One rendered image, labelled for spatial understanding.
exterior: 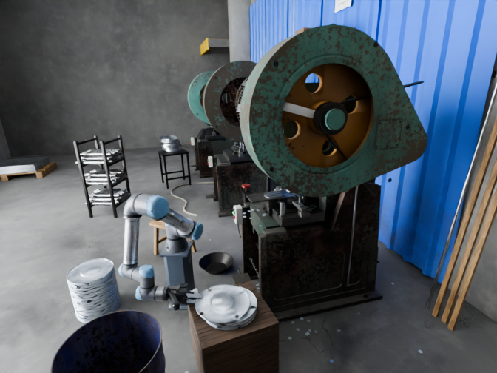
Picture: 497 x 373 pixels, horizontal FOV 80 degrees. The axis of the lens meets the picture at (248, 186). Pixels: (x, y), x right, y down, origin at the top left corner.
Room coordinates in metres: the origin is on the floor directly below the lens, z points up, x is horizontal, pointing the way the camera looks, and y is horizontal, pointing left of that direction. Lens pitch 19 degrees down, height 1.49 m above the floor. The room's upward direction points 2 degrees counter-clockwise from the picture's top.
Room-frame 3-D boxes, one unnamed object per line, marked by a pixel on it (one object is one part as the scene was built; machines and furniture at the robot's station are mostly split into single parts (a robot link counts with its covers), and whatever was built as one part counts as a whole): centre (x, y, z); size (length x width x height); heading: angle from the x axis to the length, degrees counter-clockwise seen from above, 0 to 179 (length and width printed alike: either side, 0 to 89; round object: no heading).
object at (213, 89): (3.70, -0.21, 0.87); 1.53 x 0.99 x 1.74; 102
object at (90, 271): (1.75, 1.10, 0.32); 0.29 x 0.29 x 0.01
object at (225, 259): (2.21, 0.30, 0.04); 0.30 x 0.30 x 0.07
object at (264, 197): (1.89, -0.12, 0.72); 0.25 x 0.14 x 0.14; 104
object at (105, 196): (3.57, 1.79, 0.47); 0.46 x 0.43 x 0.95; 84
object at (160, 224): (2.49, 0.72, 0.16); 0.34 x 0.24 x 0.34; 58
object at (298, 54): (1.63, -0.48, 1.33); 1.03 x 0.28 x 0.82; 104
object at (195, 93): (5.39, 0.30, 0.87); 1.53 x 0.99 x 1.74; 107
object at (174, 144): (4.67, 1.20, 0.40); 0.45 x 0.40 x 0.79; 26
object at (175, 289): (1.36, 0.41, 0.41); 0.12 x 0.09 x 0.08; 88
